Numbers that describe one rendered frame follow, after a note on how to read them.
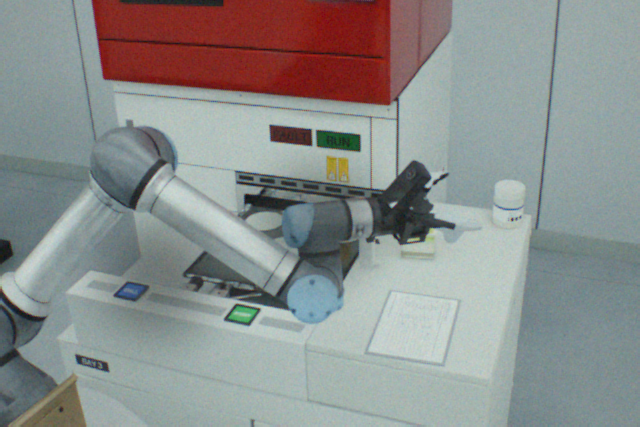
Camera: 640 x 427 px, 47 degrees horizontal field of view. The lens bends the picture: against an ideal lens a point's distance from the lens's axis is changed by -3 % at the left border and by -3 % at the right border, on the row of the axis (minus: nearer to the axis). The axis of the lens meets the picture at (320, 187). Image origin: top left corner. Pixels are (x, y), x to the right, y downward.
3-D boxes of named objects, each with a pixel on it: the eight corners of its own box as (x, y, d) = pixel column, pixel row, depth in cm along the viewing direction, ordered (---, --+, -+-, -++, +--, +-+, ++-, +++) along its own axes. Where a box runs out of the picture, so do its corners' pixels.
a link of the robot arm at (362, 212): (341, 190, 135) (357, 222, 130) (365, 187, 137) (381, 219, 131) (335, 219, 140) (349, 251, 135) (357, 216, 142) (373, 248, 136)
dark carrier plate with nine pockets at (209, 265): (252, 207, 204) (251, 205, 204) (374, 225, 193) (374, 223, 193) (190, 274, 175) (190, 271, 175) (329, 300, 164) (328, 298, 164)
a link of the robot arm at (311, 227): (282, 250, 136) (277, 203, 135) (339, 242, 139) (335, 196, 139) (295, 256, 128) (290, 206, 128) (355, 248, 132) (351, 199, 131)
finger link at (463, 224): (475, 244, 140) (428, 228, 142) (484, 222, 136) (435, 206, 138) (472, 255, 138) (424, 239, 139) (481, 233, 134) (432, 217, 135)
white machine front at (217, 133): (135, 199, 227) (116, 73, 209) (397, 240, 201) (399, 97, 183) (130, 204, 224) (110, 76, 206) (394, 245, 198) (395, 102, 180)
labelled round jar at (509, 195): (494, 212, 182) (497, 177, 178) (523, 216, 180) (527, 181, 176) (489, 226, 176) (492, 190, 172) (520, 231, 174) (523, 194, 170)
